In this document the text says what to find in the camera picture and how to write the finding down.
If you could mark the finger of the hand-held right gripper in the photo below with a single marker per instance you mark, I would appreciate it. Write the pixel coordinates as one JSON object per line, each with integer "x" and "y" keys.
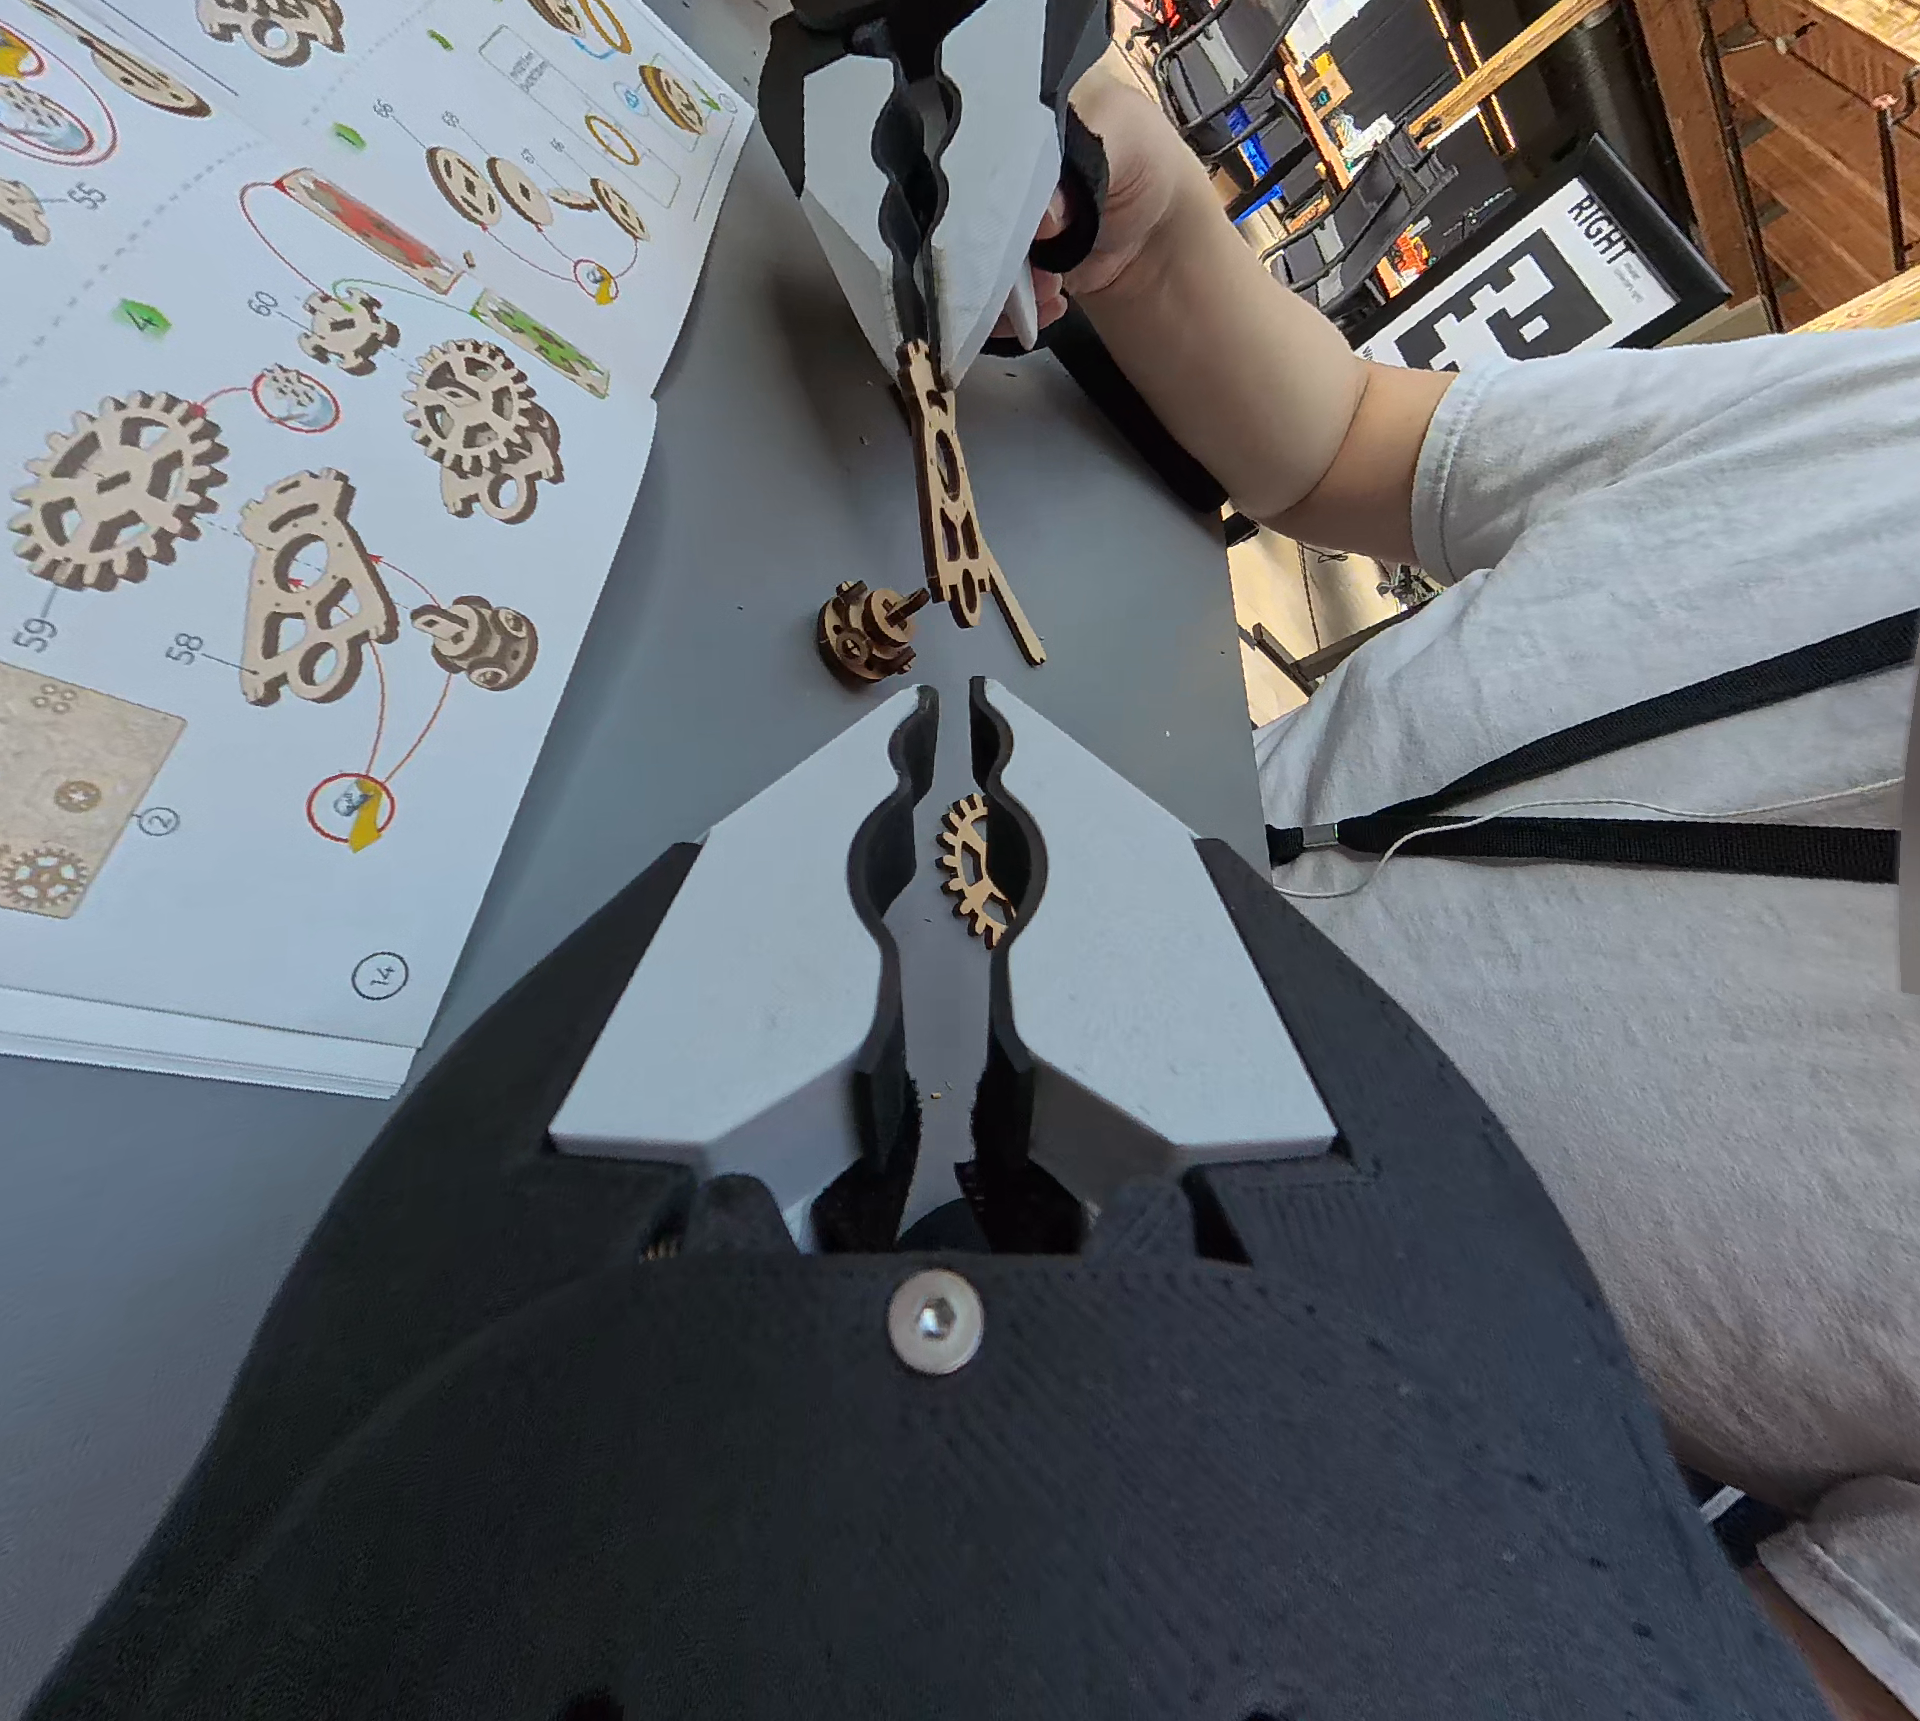
{"x": 843, "y": 161}
{"x": 1007, "y": 149}

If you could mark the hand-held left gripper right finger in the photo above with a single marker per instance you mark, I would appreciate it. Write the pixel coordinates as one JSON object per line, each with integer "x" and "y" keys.
{"x": 1173, "y": 1003}

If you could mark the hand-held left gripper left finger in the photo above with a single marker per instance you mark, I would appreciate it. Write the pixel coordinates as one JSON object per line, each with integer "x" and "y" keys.
{"x": 718, "y": 1003}

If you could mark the small wooden gear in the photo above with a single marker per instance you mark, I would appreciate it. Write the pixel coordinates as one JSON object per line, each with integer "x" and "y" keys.
{"x": 975, "y": 876}

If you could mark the wooden lever part with holes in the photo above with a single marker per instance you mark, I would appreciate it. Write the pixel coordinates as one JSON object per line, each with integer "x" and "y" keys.
{"x": 951, "y": 507}

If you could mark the wooden hub with axle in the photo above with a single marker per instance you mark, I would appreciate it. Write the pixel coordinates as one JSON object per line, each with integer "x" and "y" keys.
{"x": 865, "y": 641}

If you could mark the person's right forearm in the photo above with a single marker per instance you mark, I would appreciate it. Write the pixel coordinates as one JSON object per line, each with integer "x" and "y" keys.
{"x": 1291, "y": 403}

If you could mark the grey desk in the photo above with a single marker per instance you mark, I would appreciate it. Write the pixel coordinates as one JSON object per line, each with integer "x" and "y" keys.
{"x": 718, "y": 480}

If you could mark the person's right hand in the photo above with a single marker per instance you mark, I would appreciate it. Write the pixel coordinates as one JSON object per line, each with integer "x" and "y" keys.
{"x": 1146, "y": 203}

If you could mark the assembly instruction booklet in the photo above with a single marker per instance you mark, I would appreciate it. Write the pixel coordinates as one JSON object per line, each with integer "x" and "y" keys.
{"x": 269, "y": 975}

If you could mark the person in white shirt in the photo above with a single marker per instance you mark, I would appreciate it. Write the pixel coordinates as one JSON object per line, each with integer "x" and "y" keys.
{"x": 1650, "y": 1079}

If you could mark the framed marker sign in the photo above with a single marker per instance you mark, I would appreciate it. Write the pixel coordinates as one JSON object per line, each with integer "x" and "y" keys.
{"x": 1502, "y": 317}

